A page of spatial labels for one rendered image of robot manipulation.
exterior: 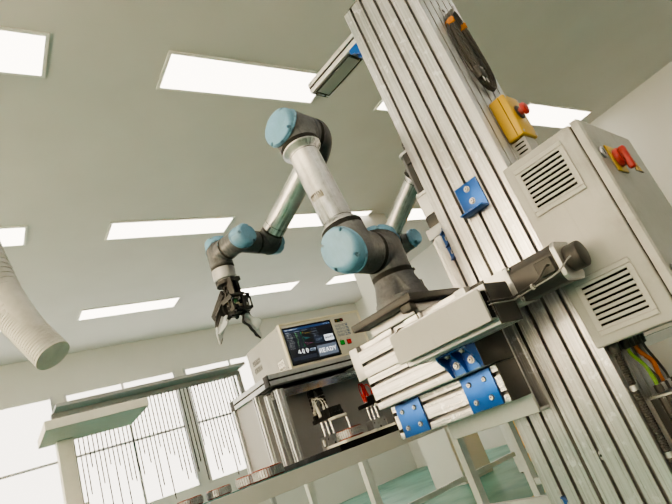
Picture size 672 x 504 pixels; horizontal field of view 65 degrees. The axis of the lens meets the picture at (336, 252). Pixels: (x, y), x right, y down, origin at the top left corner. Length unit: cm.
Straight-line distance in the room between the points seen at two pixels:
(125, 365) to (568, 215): 791
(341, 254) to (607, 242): 60
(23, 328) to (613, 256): 237
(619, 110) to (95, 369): 781
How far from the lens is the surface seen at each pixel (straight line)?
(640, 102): 720
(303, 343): 232
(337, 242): 132
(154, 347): 889
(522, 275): 121
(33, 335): 274
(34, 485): 828
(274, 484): 171
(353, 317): 251
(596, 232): 127
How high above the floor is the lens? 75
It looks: 20 degrees up
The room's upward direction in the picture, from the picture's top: 21 degrees counter-clockwise
